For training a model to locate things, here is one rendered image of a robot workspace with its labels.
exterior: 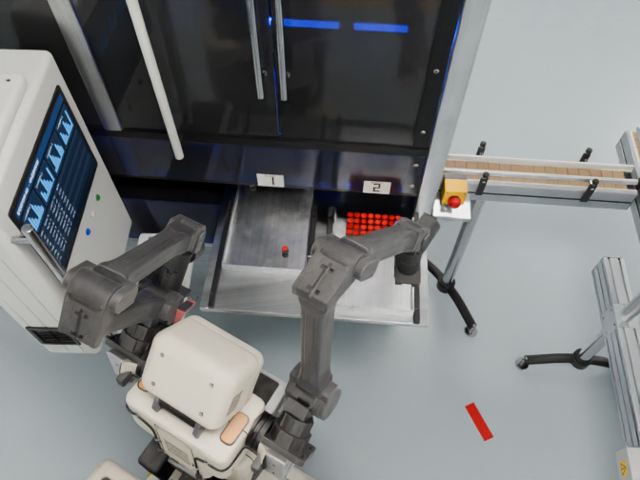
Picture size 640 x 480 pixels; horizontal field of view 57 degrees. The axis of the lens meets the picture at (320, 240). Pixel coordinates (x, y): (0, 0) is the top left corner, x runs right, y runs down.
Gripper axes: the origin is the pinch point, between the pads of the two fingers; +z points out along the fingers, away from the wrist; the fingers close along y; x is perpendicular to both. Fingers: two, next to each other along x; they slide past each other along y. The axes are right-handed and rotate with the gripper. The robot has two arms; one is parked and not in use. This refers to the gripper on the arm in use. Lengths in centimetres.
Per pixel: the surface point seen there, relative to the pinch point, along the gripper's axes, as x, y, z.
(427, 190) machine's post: -7.2, 37.0, 8.4
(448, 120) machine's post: -9.0, 38.2, -22.7
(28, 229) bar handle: 82, -15, -42
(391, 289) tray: 2.1, 7.8, 21.2
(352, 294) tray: 14.1, 4.7, 20.8
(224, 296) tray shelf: 54, 1, 20
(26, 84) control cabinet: 91, 19, -49
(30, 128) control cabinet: 89, 10, -45
